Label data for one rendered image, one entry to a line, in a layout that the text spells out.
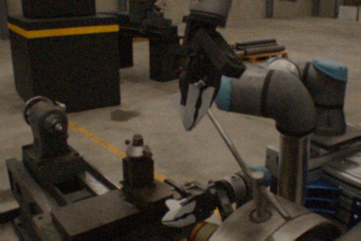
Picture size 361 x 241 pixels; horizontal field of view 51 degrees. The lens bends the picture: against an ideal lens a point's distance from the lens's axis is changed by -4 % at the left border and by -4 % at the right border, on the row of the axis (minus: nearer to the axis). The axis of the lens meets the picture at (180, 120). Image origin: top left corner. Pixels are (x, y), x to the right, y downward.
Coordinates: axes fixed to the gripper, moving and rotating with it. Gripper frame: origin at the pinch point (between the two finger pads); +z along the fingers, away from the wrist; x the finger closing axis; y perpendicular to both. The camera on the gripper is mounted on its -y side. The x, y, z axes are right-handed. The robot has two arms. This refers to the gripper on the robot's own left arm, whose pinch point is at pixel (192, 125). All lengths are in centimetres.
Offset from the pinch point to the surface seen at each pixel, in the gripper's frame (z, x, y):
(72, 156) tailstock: 39, -22, 94
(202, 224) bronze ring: 22.9, -11.6, 2.5
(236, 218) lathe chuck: 13.2, -3.7, -12.7
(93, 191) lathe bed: 46, -23, 73
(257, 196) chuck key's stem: 7.6, -3.5, -15.8
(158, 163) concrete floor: 94, -176, 232
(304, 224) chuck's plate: 10.5, -9.6, -22.3
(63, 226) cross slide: 42, 3, 41
